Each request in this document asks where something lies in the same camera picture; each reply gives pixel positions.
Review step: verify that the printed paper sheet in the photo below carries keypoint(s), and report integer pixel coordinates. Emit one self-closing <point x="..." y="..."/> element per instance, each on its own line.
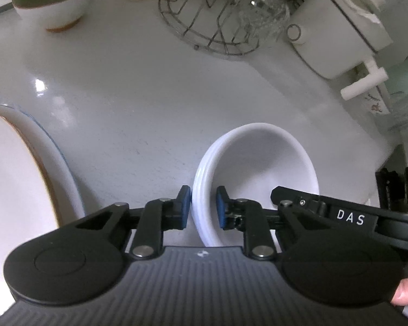
<point x="377" y="100"/>

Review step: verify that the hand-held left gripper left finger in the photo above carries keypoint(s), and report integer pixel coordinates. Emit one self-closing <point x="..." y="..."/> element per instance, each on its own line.
<point x="185" y="207"/>

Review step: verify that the black ribbed object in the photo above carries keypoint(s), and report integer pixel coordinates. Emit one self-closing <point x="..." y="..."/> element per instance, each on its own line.
<point x="399" y="185"/>

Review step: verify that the pale green box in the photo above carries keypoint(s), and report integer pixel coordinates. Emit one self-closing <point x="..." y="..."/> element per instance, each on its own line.
<point x="406" y="88"/>

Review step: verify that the white ceramic bowl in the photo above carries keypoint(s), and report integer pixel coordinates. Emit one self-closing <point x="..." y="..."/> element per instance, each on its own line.
<point x="54" y="15"/>
<point x="268" y="166"/>

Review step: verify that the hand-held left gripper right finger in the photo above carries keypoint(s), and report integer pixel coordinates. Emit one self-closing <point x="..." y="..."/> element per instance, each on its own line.
<point x="221" y="207"/>

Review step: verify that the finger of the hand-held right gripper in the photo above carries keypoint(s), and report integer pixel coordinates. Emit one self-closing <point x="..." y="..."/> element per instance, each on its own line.
<point x="299" y="197"/>

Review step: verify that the large plate with blue rim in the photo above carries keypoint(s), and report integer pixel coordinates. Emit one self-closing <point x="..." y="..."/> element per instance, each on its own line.
<point x="49" y="135"/>

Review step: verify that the white electric cooker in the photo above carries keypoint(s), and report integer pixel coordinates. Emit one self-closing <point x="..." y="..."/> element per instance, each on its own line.
<point x="333" y="34"/>

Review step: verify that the clear glass cup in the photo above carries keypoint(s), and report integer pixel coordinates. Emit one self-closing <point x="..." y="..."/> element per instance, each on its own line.
<point x="268" y="6"/>

